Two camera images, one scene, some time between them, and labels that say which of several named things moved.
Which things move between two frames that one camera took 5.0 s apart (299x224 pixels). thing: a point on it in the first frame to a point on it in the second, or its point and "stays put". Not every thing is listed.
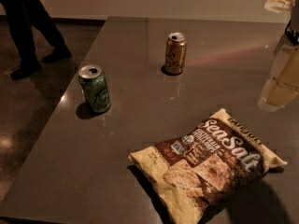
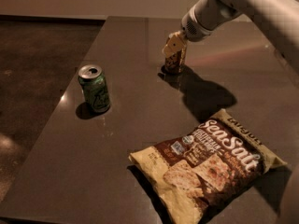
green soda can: x=95 y=83 stays put
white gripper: x=295 y=21 to x=193 y=28
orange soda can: x=175 y=52 stays put
